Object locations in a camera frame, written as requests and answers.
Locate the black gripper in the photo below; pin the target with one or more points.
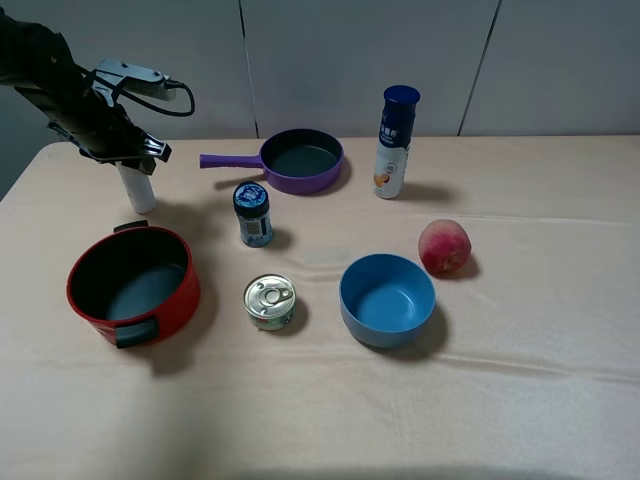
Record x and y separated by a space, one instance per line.
83 117

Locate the white plastic bottle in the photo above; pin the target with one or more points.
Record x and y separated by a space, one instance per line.
138 188

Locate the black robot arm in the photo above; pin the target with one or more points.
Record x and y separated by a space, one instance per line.
37 63

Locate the small blue jar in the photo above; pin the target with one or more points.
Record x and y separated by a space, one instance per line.
252 207

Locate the purple frying pan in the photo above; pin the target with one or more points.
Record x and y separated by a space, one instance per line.
297 161

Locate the silver tin can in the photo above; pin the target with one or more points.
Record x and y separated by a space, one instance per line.
270 302

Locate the tall white blue-capped bottle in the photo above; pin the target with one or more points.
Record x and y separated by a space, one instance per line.
395 133

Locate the blue bowl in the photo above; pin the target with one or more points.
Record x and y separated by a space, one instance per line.
386 300

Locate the red peach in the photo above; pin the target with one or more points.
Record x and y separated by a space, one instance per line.
444 247

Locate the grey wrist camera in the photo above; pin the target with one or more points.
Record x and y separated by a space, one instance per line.
116 77

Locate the red pot with black handles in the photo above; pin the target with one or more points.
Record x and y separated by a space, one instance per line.
137 286

